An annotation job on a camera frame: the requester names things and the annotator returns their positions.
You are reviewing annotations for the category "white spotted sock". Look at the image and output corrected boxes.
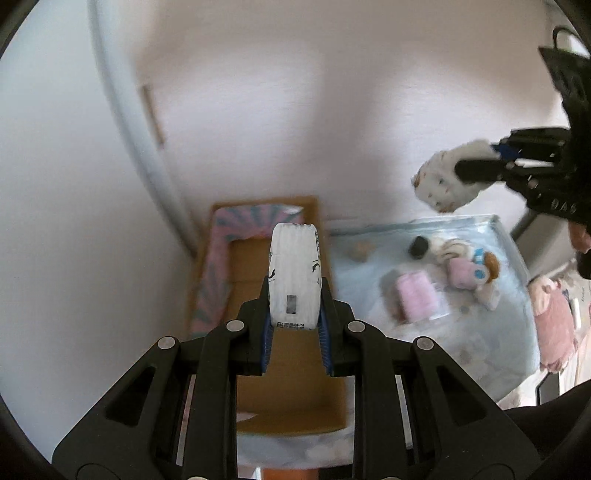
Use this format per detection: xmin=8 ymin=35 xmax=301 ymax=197
xmin=413 ymin=140 xmax=500 ymax=213

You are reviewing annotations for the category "pink fluffy cloth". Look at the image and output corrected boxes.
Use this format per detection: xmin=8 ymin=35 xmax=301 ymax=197
xmin=394 ymin=270 xmax=440 ymax=322

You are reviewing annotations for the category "small black round object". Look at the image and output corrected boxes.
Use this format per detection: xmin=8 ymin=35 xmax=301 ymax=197
xmin=409 ymin=236 xmax=430 ymax=259

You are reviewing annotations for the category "plush doll toy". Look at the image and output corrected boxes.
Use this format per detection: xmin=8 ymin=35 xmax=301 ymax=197
xmin=429 ymin=236 xmax=501 ymax=311

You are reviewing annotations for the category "light blue floral blanket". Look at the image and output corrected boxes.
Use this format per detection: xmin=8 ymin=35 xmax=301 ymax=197
xmin=235 ymin=214 xmax=541 ymax=468

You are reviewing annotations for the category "brown cardboard box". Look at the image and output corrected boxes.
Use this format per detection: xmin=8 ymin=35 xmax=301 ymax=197
xmin=188 ymin=197 xmax=346 ymax=436

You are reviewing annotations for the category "small wooden block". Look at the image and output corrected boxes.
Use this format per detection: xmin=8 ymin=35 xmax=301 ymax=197
xmin=349 ymin=241 xmax=375 ymax=263

